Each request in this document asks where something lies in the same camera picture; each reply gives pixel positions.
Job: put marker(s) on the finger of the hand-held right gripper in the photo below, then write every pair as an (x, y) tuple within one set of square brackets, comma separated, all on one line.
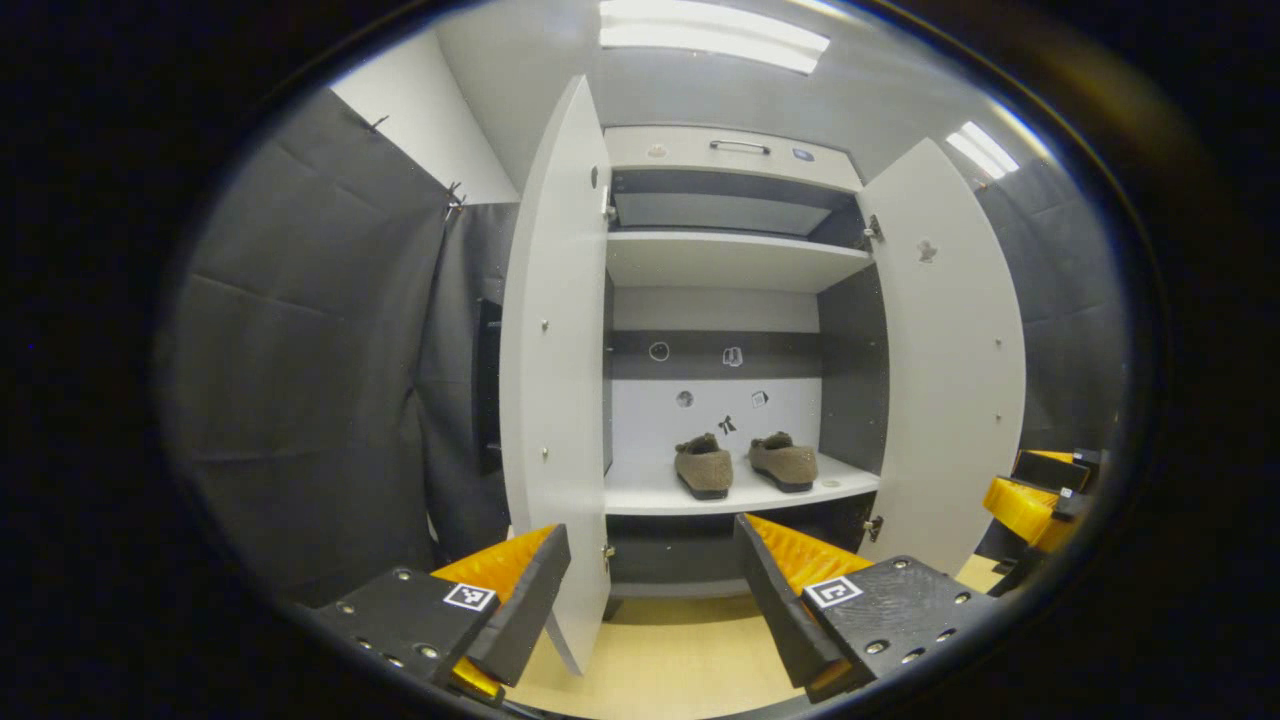
[(1050, 470), (1030, 510)]

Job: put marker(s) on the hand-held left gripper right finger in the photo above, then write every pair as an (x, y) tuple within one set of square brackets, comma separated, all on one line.
[(780, 610)]

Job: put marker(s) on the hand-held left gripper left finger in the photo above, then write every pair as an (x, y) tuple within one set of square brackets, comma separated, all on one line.
[(530, 600)]

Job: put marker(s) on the grey shoe cabinet door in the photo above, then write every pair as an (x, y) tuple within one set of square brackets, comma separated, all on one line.
[(950, 380), (555, 400)]

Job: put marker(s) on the brown fuzzy shoe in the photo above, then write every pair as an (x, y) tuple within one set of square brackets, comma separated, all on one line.
[(703, 468), (785, 463)]

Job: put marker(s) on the black backdrop cloth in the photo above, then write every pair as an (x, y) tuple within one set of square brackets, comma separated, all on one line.
[(320, 380)]

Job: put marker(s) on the small ceiling light panel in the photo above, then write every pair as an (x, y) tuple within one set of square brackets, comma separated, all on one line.
[(982, 150)]

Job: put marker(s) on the large ceiling light panel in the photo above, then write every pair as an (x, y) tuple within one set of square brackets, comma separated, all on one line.
[(715, 35)]

